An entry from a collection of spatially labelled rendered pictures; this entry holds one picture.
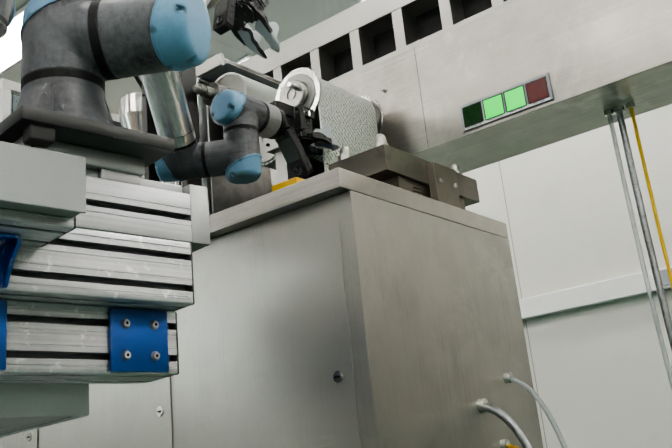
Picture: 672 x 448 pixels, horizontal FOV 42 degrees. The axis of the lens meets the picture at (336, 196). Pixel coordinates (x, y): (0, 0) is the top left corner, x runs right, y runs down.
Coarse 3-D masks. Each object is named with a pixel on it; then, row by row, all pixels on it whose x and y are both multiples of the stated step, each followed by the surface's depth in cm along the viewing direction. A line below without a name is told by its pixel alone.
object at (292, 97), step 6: (300, 84) 212; (288, 90) 214; (294, 90) 213; (300, 90) 211; (306, 90) 212; (282, 96) 215; (288, 96) 214; (294, 96) 212; (300, 96) 211; (306, 96) 211; (288, 102) 213; (294, 102) 212; (300, 102) 211
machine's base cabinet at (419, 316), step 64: (192, 256) 189; (256, 256) 176; (320, 256) 165; (384, 256) 167; (448, 256) 186; (192, 320) 185; (256, 320) 173; (320, 320) 162; (384, 320) 161; (448, 320) 179; (512, 320) 201; (128, 384) 194; (192, 384) 181; (256, 384) 170; (320, 384) 160; (384, 384) 156; (448, 384) 172; (512, 384) 193
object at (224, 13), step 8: (224, 0) 198; (232, 0) 198; (216, 8) 199; (224, 8) 197; (232, 8) 197; (216, 16) 198; (224, 16) 195; (232, 16) 197; (216, 24) 196; (224, 24) 194; (232, 24) 196; (216, 32) 197; (224, 32) 196
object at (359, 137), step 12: (324, 108) 211; (324, 120) 210; (336, 120) 214; (348, 120) 218; (336, 132) 212; (348, 132) 216; (360, 132) 221; (372, 132) 225; (348, 144) 215; (360, 144) 219; (372, 144) 224; (324, 156) 206; (324, 168) 205
